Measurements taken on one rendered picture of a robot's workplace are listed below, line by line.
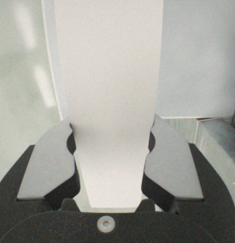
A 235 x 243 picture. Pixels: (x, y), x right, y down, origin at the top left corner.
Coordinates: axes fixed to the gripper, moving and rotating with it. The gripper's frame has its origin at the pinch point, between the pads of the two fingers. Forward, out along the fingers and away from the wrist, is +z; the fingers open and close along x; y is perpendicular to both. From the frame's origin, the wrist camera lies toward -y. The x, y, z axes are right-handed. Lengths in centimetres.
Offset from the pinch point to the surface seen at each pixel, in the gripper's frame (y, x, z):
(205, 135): 22.4, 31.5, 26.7
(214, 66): -0.2, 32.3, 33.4
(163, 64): 0.4, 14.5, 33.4
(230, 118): 20, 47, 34
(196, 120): 21, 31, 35
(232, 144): 19.7, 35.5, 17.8
